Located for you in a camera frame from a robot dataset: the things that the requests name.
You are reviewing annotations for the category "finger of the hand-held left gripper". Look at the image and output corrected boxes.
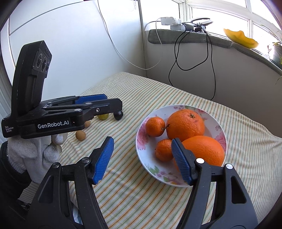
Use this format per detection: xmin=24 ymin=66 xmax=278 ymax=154
xmin=44 ymin=98 xmax=123 ymax=118
xmin=41 ymin=94 xmax=108 ymax=106

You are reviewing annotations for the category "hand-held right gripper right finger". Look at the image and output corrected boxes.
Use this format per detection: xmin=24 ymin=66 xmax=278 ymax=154
xmin=171 ymin=138 xmax=259 ymax=229

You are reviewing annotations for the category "bumpy large orange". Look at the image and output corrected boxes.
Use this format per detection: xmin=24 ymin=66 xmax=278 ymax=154
xmin=166 ymin=109 xmax=205 ymax=141

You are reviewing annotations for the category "person's left forearm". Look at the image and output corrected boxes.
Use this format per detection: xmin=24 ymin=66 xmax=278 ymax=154
xmin=0 ymin=141 xmax=33 ymax=199

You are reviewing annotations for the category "yellow bowl on sill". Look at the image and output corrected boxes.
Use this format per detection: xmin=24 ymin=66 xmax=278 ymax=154
xmin=223 ymin=28 xmax=259 ymax=49

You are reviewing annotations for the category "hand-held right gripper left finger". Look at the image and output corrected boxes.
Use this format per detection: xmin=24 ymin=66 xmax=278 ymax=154
xmin=27 ymin=136 xmax=115 ymax=229

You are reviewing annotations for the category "striped table cloth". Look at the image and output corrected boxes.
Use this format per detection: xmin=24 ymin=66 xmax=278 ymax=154
xmin=18 ymin=72 xmax=282 ymax=229

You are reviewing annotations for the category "bumpy medium tangerine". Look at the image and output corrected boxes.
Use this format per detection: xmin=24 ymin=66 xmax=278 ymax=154
xmin=155 ymin=139 xmax=174 ymax=162

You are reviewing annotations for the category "person's left hand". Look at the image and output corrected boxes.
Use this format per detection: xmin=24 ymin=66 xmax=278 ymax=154
xmin=7 ymin=132 xmax=68 ymax=184

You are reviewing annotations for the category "black cable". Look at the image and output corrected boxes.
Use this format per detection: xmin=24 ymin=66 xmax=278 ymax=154
xmin=168 ymin=22 xmax=216 ymax=100

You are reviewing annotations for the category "floral white plate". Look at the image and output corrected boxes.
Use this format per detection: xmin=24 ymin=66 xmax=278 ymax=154
xmin=135 ymin=104 xmax=227 ymax=187

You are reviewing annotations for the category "potted spider plant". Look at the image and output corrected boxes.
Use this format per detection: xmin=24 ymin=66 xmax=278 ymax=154
xmin=260 ymin=24 xmax=282 ymax=84

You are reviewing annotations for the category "white cable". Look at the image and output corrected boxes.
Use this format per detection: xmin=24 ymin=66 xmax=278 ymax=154
xmin=97 ymin=0 xmax=164 ymax=70

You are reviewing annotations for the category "tangerine with stem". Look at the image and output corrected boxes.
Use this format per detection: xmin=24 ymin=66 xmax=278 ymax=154
xmin=145 ymin=117 xmax=170 ymax=137

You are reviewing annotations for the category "white power strip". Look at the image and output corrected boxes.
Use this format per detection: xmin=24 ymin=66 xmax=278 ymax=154
xmin=161 ymin=17 xmax=177 ymax=26

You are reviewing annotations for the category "smooth large orange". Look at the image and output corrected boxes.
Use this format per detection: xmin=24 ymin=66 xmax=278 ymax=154
xmin=174 ymin=135 xmax=225 ymax=172

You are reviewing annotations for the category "white ring light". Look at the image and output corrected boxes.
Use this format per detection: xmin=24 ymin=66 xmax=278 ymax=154
xmin=191 ymin=19 xmax=215 ymax=29

